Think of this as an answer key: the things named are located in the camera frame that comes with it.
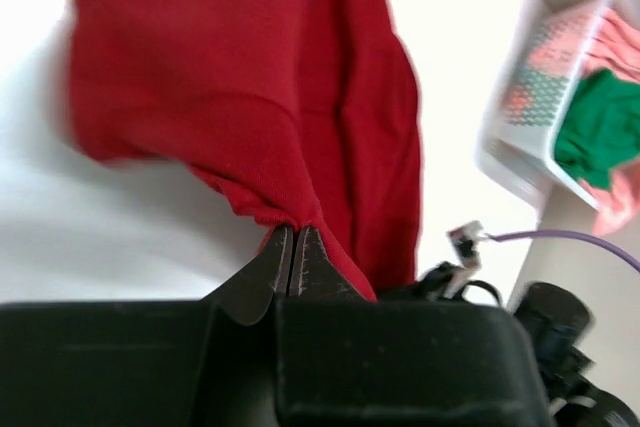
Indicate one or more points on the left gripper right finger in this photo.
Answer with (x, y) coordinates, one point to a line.
(312, 275)

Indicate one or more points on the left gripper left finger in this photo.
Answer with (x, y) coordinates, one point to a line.
(246, 296)

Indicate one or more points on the red t shirt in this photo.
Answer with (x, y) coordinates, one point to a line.
(300, 112)

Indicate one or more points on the white plastic basket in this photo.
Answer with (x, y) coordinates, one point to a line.
(516, 149)

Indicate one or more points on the green t shirt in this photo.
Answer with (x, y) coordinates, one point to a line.
(600, 130)

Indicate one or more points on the pink t shirt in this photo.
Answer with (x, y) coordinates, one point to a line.
(616, 48)

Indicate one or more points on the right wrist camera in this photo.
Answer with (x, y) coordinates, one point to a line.
(465, 240)

